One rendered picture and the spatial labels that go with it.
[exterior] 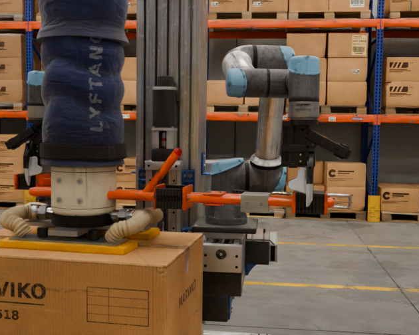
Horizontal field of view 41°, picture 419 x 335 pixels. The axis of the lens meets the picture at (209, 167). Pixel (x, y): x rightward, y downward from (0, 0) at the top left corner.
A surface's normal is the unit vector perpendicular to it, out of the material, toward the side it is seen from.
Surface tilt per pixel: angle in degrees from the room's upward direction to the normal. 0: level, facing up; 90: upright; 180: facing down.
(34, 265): 89
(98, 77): 69
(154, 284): 89
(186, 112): 90
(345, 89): 88
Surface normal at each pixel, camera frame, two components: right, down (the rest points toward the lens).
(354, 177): -0.07, 0.06
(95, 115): 0.62, -0.24
